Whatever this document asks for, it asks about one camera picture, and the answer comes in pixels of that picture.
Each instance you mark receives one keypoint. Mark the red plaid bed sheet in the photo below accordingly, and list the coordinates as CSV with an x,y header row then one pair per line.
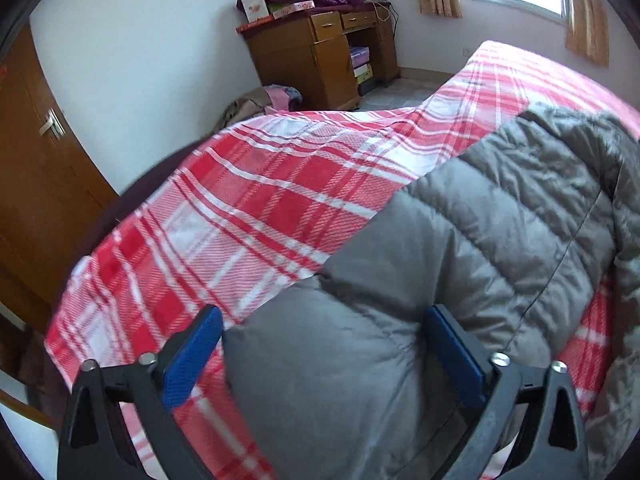
x,y
250,200

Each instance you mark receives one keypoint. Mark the white picture box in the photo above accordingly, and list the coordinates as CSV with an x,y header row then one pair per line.
x,y
252,4

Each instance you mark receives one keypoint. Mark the grey puffer jacket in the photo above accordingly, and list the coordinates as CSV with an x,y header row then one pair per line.
x,y
475,220

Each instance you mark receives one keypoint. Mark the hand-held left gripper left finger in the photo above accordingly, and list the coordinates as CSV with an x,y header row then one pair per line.
x,y
192,355

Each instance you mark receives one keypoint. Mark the red flat box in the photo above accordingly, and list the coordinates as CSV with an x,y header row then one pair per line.
x,y
255,24

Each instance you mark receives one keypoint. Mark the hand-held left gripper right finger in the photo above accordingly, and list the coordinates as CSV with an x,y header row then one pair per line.
x,y
457,360

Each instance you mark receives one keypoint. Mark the wall socket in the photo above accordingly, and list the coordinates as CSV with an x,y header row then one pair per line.
x,y
466,51

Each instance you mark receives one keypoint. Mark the yellow and white box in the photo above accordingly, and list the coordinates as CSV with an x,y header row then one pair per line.
x,y
363,71

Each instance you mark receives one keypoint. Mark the dark box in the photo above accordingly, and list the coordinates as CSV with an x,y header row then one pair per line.
x,y
366,86

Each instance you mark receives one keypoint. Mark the dark bed frame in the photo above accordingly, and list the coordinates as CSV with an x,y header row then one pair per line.
x,y
115,210

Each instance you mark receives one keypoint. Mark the wooden desk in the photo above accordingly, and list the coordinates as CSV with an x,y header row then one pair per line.
x,y
295,60

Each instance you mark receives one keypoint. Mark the wooden door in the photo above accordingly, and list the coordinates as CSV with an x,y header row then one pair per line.
x,y
40,200

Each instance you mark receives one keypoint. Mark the pile of clothes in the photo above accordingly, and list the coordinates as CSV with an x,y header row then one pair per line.
x,y
260,102

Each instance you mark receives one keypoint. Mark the pink flat box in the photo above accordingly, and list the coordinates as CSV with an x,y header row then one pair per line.
x,y
292,7

